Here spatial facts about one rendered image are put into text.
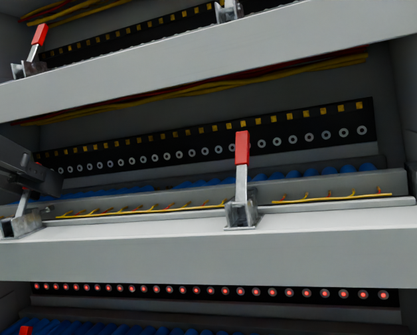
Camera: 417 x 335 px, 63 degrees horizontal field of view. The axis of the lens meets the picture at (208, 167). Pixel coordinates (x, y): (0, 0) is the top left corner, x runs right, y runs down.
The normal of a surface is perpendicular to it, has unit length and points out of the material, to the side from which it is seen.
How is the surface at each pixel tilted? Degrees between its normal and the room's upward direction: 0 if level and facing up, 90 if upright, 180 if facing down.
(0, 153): 91
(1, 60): 90
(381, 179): 109
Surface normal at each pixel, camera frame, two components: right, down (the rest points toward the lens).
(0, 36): 0.93, -0.11
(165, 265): -0.34, 0.17
